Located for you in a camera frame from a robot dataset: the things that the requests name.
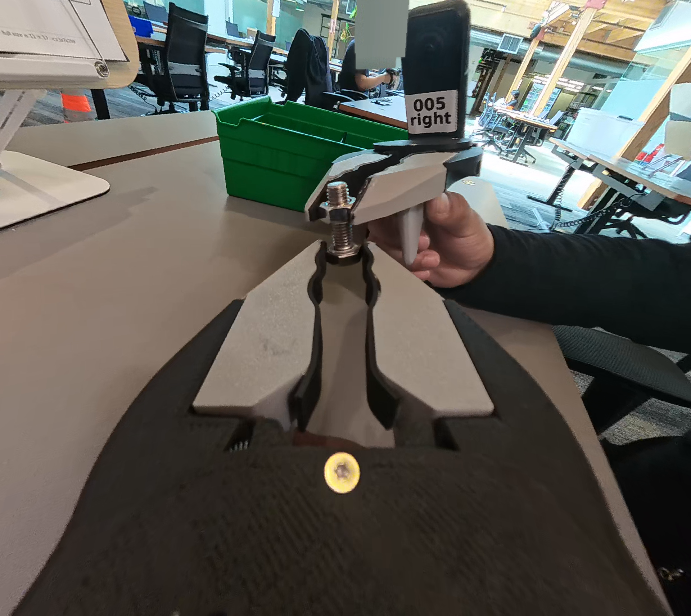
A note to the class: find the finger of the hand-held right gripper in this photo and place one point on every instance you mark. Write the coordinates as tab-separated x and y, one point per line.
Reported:
345	168
410	184

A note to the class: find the green plastic bin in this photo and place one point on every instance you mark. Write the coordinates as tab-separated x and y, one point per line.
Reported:
259	168

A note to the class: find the silver hex bolt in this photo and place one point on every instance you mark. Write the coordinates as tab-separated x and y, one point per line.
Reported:
341	235

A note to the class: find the person's right hand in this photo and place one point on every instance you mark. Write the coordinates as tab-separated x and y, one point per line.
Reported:
459	249

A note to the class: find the small blue bin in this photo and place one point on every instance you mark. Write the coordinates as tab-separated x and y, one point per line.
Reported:
141	27

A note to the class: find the orange traffic cone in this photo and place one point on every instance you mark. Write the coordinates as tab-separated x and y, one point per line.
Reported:
75	105

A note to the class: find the black office chair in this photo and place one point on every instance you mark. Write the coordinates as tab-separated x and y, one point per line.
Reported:
259	65
186	49

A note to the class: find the black hanging jacket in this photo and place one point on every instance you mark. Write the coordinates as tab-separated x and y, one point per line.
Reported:
307	60

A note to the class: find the grey side desk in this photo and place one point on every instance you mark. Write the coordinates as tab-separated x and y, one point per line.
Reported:
372	111

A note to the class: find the black chair armrest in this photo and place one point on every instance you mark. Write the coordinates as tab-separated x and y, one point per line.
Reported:
621	357

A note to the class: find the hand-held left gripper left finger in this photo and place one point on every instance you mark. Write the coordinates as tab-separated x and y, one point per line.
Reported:
259	351

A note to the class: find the silver hex nut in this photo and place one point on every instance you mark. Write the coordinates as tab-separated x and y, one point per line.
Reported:
337	211

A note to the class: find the person's right forearm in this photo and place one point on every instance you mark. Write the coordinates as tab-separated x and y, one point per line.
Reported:
594	281

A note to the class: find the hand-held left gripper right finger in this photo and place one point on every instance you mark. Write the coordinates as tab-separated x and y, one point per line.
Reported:
426	351

